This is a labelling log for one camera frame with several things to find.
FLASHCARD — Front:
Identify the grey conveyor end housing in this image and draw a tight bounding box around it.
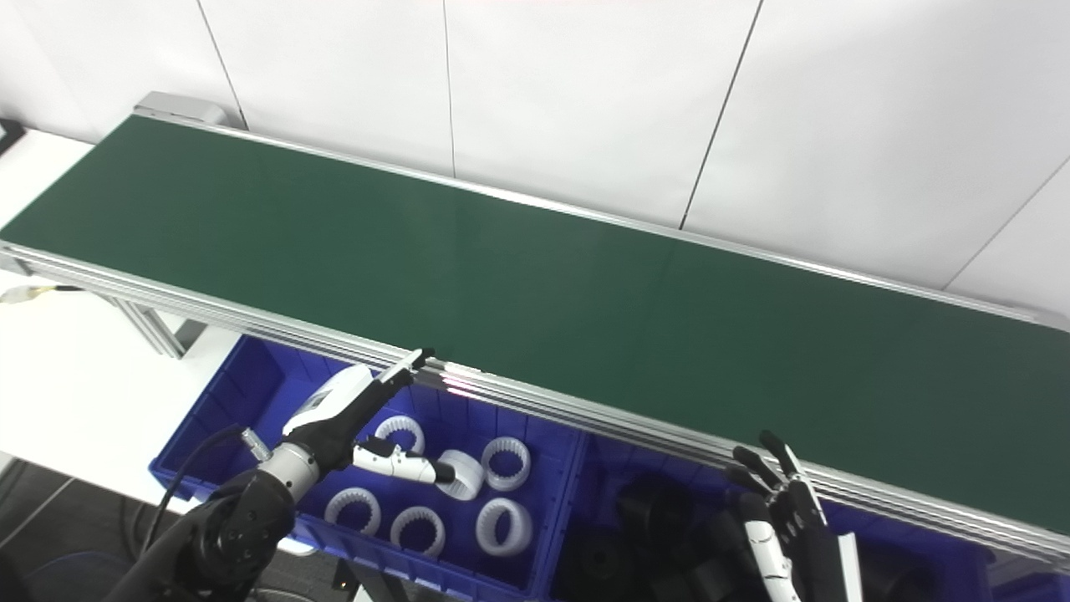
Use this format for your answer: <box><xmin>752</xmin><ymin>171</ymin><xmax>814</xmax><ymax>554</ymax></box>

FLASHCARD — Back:
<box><xmin>134</xmin><ymin>92</ymin><xmax>228</xmax><ymax>126</ymax></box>

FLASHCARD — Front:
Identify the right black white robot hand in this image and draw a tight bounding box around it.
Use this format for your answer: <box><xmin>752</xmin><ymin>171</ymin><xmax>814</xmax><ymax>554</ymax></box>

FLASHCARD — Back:
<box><xmin>726</xmin><ymin>431</ymin><xmax>864</xmax><ymax>602</ymax></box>

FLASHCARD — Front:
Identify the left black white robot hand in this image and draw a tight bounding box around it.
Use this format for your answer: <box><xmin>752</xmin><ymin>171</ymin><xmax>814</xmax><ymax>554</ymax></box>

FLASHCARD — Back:
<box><xmin>283</xmin><ymin>348</ymin><xmax>456</xmax><ymax>486</ymax></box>

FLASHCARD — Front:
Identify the yellow white connector cable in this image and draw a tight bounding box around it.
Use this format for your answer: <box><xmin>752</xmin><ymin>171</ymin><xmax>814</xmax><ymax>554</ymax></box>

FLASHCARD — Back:
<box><xmin>0</xmin><ymin>284</ymin><xmax>84</xmax><ymax>304</ymax></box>

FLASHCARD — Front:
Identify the black cylindrical gear part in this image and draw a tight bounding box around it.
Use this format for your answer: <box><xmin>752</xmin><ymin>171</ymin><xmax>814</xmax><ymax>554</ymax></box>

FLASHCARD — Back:
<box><xmin>577</xmin><ymin>531</ymin><xmax>640</xmax><ymax>601</ymax></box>
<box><xmin>660</xmin><ymin>552</ymin><xmax>745</xmax><ymax>602</ymax></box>
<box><xmin>869</xmin><ymin>569</ymin><xmax>945</xmax><ymax>602</ymax></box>
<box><xmin>617</xmin><ymin>475</ymin><xmax>699</xmax><ymax>536</ymax></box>

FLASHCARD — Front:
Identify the white toothed ring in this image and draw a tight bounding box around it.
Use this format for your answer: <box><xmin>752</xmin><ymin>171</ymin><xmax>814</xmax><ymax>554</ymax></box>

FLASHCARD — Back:
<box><xmin>435</xmin><ymin>450</ymin><xmax>486</xmax><ymax>501</ymax></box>
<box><xmin>374</xmin><ymin>415</ymin><xmax>426</xmax><ymax>457</ymax></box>
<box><xmin>481</xmin><ymin>436</ymin><xmax>532</xmax><ymax>492</ymax></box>
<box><xmin>324</xmin><ymin>487</ymin><xmax>383</xmax><ymax>536</ymax></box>
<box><xmin>390</xmin><ymin>505</ymin><xmax>447</xmax><ymax>559</ymax></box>
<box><xmin>475</xmin><ymin>497</ymin><xmax>534</xmax><ymax>559</ymax></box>

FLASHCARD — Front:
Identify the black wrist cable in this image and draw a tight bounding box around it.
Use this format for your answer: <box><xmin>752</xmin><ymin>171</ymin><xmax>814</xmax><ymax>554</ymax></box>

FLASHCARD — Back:
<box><xmin>138</xmin><ymin>425</ymin><xmax>273</xmax><ymax>557</ymax></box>

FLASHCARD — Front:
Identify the green conveyor belt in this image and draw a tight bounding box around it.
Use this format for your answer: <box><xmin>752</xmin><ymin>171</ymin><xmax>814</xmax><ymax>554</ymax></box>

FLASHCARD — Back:
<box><xmin>0</xmin><ymin>105</ymin><xmax>1070</xmax><ymax>578</ymax></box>
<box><xmin>0</xmin><ymin>115</ymin><xmax>1070</xmax><ymax>536</ymax></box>

